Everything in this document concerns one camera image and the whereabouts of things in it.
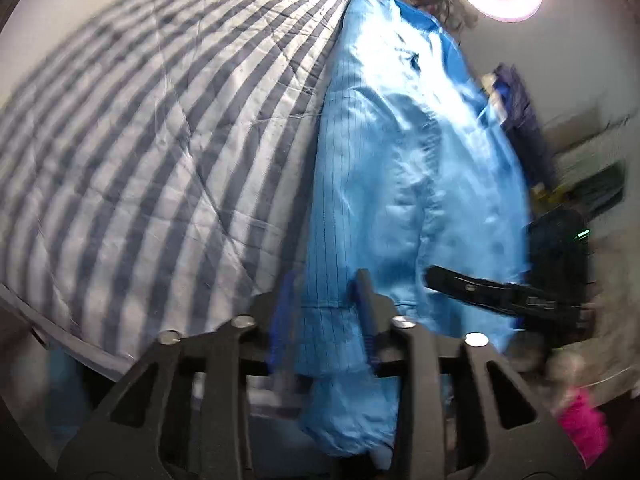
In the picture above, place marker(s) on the blue work coat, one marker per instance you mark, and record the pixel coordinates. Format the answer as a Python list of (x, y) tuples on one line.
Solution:
[(390, 185)]

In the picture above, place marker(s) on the dark purple cloth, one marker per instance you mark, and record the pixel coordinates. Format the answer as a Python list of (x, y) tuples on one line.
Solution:
[(520, 120)]

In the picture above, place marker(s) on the person's right hand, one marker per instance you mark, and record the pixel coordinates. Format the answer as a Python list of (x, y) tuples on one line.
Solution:
[(567, 367)]

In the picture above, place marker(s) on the blue white striped quilt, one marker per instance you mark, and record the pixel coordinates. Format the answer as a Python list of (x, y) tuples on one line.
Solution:
[(150, 160)]

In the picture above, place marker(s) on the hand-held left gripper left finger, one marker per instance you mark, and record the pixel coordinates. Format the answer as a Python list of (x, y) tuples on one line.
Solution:
[(286, 320)]

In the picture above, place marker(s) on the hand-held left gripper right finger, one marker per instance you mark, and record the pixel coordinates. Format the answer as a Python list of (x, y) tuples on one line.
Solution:
[(369, 315)]

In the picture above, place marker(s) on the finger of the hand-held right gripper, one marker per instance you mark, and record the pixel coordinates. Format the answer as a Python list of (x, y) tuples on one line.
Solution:
[(470, 290)]

